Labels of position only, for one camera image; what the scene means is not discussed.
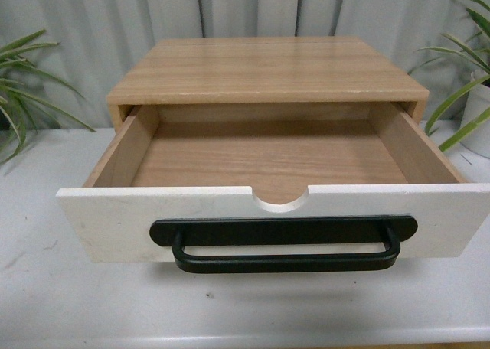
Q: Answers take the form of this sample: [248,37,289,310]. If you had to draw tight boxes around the green plant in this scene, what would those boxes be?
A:
[1,29,95,164]
[416,0,489,152]

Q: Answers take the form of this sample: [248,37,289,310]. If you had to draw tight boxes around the wooden drawer cabinet box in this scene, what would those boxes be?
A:
[106,36,429,129]

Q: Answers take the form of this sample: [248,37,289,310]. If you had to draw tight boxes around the black metal drawer handle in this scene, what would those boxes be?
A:
[149,215,418,274]

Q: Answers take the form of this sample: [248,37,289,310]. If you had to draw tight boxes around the wooden drawer with white front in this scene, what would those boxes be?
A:
[57,102,489,262]

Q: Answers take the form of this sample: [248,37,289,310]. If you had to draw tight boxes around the white plant pot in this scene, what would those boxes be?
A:
[460,83,490,158]

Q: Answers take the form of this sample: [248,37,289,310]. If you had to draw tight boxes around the green plant on right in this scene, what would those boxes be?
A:
[416,0,489,152]

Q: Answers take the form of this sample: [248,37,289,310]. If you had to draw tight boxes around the green plant on left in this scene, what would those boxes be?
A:
[1,29,95,164]

